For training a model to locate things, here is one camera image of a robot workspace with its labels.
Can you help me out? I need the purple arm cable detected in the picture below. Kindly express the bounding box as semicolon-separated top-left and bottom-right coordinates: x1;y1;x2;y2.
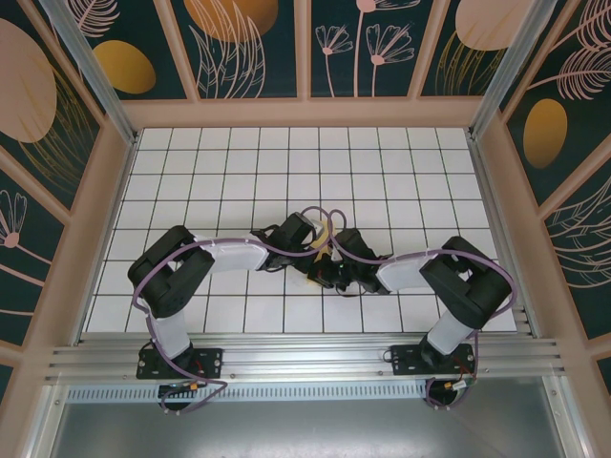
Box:
327;207;520;411
131;205;348;416

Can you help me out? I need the aluminium mounting rail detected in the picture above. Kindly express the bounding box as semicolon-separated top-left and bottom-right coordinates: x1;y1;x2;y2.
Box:
45;336;567;383

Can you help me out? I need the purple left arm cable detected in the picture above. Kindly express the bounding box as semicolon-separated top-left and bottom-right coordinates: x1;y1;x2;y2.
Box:
131;205;348;416

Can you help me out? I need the white gridded mat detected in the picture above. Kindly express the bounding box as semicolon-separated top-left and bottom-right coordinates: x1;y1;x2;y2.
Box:
83;126;520;335

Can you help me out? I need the aluminium side rail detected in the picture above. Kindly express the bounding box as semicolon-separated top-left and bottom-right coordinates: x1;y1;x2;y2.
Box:
467;135;543;340

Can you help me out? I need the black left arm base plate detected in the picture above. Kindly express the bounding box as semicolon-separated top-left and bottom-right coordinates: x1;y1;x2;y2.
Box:
137;347;224;381

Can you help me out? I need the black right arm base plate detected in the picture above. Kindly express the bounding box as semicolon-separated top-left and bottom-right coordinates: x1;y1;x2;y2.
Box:
390;343;478;377

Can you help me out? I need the slotted grey cable duct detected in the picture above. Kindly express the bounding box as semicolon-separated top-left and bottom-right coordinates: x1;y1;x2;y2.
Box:
66;384;431;402

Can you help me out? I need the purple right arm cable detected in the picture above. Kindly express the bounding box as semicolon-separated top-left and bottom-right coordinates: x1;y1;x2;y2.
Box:
327;207;520;411

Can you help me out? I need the aluminium frame post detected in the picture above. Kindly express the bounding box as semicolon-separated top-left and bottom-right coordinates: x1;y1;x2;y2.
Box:
37;0;140;147
466;0;549;140

